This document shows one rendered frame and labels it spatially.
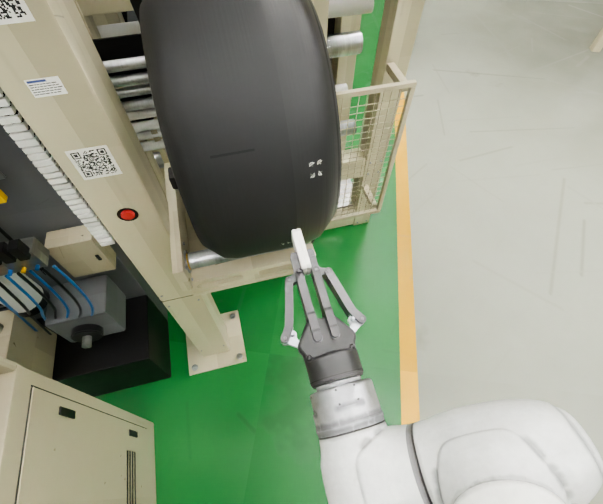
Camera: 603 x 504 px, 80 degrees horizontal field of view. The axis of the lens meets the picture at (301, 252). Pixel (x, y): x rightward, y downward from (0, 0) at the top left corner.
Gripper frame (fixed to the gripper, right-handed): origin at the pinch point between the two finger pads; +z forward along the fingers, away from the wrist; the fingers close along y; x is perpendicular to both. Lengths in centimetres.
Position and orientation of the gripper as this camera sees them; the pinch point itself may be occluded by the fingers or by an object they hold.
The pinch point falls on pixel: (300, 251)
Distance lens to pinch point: 57.2
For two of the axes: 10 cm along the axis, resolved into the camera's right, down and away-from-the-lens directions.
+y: -9.7, 2.2, -1.4
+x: -0.3, 4.2, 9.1
